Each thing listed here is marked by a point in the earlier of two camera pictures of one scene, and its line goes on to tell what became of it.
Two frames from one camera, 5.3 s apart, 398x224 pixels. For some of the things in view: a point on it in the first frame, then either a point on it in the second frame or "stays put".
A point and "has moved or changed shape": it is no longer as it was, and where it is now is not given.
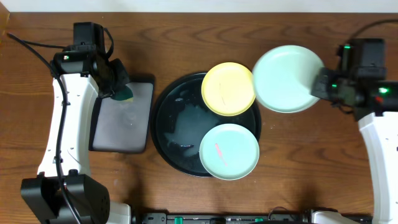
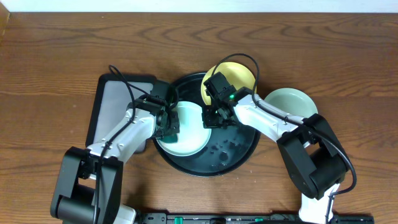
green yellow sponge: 124,94 → 171,139
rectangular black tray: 123,127 stays put
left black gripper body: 117,77 → 173,127
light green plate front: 229,152 → 193,138
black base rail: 234,218 stays put
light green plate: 283,77 has moved or changed shape
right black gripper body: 331,83 → 212,118
